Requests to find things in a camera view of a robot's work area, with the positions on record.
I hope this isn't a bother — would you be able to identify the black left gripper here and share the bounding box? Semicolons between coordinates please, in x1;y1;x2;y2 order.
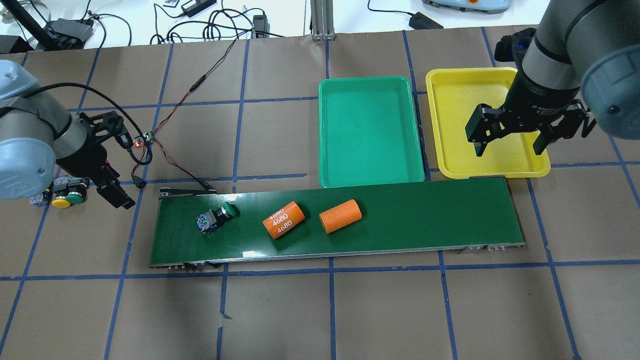
60;111;136;210

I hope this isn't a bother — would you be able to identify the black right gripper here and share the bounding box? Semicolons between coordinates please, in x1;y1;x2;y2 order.
464;75;597;157

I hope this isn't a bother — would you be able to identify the yellow push button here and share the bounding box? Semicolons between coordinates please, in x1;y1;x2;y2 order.
28;182;72;208

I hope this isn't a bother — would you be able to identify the orange cylinder with 4680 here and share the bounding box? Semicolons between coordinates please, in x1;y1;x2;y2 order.
262;202;306;240

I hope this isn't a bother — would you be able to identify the plain orange cylinder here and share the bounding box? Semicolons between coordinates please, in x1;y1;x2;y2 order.
318;199;362;234

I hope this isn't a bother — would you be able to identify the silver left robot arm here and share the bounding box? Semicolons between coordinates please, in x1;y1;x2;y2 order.
0;59;135;209

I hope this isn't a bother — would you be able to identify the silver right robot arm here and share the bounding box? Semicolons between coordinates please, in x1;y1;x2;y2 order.
465;0;640;157

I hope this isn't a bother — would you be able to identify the small green circuit board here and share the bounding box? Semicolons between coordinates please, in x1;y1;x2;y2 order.
133;131;155;150

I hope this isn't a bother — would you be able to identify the yellow plastic tray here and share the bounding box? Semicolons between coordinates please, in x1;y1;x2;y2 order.
425;67;551;179

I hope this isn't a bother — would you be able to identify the green conveyor belt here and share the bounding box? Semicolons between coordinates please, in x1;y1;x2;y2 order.
149;177;525;268

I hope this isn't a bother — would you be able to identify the black power adapter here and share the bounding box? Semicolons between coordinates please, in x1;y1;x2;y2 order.
408;12;444;30

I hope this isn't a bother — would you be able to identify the green plastic tray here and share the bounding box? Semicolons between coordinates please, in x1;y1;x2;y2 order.
318;76;425;188

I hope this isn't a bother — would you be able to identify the black inline switch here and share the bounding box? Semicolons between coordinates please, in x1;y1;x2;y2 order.
131;174;147;189

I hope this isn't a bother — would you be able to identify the red black wire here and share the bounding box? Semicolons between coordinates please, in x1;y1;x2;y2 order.
131;37;241;193

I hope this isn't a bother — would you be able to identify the black braided cable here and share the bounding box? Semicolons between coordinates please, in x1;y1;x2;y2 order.
20;82;153;167

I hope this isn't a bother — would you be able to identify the aluminium frame post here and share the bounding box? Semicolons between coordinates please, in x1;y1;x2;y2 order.
310;0;336;43

